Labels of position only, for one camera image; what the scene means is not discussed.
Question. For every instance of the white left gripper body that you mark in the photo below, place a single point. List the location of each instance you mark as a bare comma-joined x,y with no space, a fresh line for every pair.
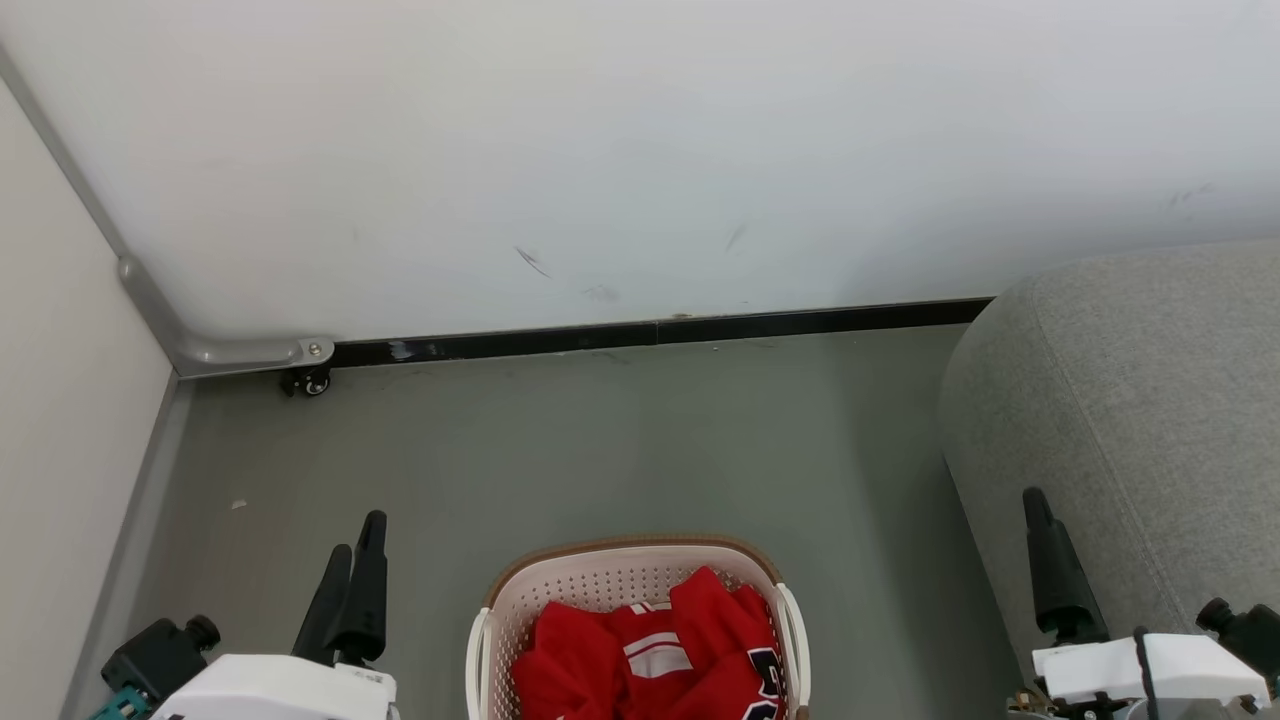
280,692

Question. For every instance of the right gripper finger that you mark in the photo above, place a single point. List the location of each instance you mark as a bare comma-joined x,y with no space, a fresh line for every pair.
1060,580

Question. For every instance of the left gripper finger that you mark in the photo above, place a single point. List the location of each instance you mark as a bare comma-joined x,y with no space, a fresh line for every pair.
322,620
368,600

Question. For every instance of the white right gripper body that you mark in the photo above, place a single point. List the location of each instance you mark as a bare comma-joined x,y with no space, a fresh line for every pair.
1190,670

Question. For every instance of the red jersey with number 23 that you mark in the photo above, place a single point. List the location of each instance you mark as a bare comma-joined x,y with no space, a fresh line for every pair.
765,672

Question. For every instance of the grey fabric sofa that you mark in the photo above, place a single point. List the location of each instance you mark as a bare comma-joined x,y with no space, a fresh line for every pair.
1130,400

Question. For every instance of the small black caster wheel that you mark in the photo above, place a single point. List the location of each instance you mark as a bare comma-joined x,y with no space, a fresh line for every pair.
310,382

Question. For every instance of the cream perforated laundry basket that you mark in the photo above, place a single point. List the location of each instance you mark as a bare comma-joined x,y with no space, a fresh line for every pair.
600,585

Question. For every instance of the black baseboard strip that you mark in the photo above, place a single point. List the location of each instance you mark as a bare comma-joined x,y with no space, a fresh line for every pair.
600,338

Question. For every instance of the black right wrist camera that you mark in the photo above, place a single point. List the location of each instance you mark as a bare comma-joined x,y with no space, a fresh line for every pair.
1250,630

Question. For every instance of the teal left camera connector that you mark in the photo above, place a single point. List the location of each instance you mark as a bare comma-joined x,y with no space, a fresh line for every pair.
112,706

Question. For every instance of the grey metal partition frame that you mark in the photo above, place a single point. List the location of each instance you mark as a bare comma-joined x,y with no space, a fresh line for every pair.
220,352

